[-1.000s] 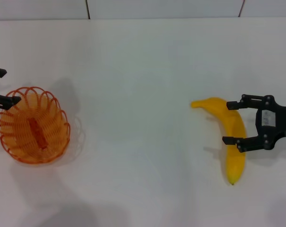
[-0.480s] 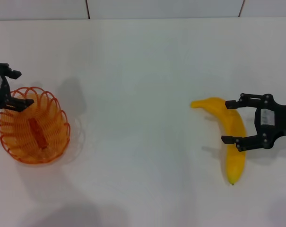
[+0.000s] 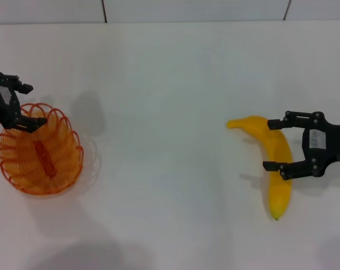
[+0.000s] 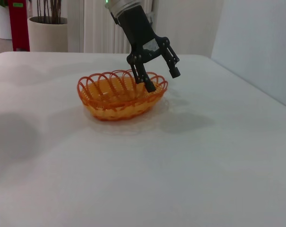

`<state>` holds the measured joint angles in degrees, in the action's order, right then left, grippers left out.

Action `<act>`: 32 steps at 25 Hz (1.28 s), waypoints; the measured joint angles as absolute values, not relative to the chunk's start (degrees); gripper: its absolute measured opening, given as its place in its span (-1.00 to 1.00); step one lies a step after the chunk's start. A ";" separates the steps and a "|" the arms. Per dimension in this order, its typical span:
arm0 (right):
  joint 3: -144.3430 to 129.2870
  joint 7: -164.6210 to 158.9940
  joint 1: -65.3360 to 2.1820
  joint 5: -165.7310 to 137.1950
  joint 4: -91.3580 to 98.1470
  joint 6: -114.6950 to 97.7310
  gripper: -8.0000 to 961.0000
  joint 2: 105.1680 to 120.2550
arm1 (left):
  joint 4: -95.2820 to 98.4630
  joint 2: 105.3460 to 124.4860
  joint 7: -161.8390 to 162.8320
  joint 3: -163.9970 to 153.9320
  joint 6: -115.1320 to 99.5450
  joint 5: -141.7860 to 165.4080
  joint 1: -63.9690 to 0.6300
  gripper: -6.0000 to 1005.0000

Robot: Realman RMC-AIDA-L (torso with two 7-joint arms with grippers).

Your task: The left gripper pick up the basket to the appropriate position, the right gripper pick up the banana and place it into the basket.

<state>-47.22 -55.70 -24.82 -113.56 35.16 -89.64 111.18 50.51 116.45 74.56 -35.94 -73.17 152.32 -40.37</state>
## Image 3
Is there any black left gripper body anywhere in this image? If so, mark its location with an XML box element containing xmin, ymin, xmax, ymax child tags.
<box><xmin>0</xmin><ymin>71</ymin><xmax>21</xmax><ymax>130</ymax></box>

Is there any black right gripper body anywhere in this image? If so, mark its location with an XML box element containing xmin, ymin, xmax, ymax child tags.
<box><xmin>301</xmin><ymin>111</ymin><xmax>340</xmax><ymax>178</ymax></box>

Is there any yellow banana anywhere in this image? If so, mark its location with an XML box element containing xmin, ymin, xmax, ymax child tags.
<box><xmin>226</xmin><ymin>115</ymin><xmax>293</xmax><ymax>222</ymax></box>

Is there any orange wire basket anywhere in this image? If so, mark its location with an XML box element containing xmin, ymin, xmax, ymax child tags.
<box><xmin>0</xmin><ymin>102</ymin><xmax>84</xmax><ymax>195</ymax></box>

